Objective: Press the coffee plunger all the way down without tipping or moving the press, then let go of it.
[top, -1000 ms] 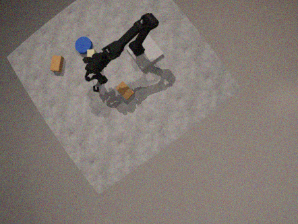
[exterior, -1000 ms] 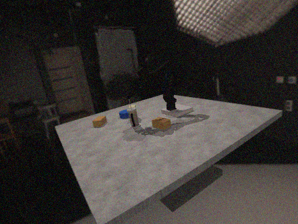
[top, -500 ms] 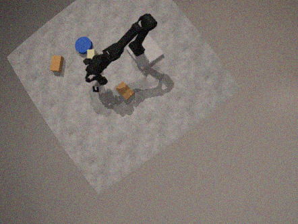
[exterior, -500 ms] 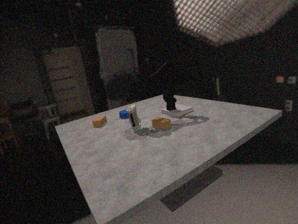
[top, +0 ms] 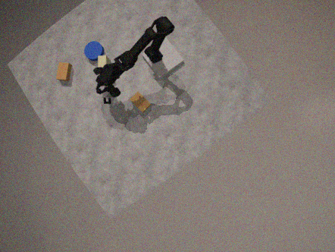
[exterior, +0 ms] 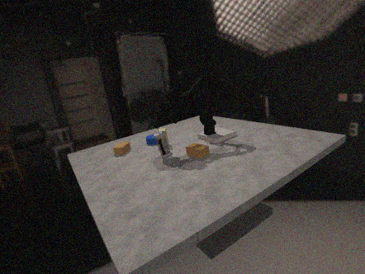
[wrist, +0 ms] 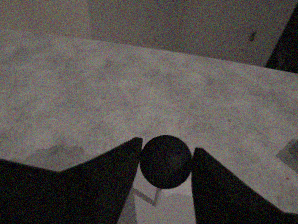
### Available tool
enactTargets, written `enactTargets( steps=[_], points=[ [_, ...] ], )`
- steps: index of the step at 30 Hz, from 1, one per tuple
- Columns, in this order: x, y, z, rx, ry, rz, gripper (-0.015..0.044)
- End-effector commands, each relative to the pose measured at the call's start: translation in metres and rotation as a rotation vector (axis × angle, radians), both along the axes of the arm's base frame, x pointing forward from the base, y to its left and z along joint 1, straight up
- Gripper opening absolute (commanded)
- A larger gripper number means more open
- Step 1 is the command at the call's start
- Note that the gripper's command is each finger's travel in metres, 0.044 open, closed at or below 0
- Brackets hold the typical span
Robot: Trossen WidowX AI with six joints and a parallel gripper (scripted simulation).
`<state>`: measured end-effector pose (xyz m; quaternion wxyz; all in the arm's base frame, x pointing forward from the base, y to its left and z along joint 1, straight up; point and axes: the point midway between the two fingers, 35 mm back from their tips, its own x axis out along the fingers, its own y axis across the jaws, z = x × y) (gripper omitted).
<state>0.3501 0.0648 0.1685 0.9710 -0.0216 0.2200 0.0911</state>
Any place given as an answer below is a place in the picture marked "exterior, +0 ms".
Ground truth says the orange rectangular block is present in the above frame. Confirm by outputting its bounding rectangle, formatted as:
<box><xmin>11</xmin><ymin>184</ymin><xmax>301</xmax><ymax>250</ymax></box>
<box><xmin>186</xmin><ymin>143</ymin><xmax>210</xmax><ymax>159</ymax></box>
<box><xmin>113</xmin><ymin>142</ymin><xmax>130</xmax><ymax>155</ymax></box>

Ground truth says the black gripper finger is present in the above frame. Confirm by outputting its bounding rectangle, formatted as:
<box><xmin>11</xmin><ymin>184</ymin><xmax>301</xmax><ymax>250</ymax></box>
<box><xmin>154</xmin><ymin>114</ymin><xmax>163</xmax><ymax>125</ymax></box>
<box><xmin>157</xmin><ymin>115</ymin><xmax>171</xmax><ymax>127</ymax></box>

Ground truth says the blue cylinder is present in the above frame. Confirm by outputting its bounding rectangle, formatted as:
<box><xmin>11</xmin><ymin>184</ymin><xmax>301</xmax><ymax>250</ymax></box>
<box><xmin>146</xmin><ymin>135</ymin><xmax>157</xmax><ymax>145</ymax></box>

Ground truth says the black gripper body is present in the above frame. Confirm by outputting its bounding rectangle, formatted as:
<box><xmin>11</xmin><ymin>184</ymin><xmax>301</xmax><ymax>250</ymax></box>
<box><xmin>155</xmin><ymin>105</ymin><xmax>178</xmax><ymax>124</ymax></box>

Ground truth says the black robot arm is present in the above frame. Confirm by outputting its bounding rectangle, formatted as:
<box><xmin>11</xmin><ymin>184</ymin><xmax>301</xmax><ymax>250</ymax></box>
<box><xmin>157</xmin><ymin>75</ymin><xmax>220</xmax><ymax>135</ymax></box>

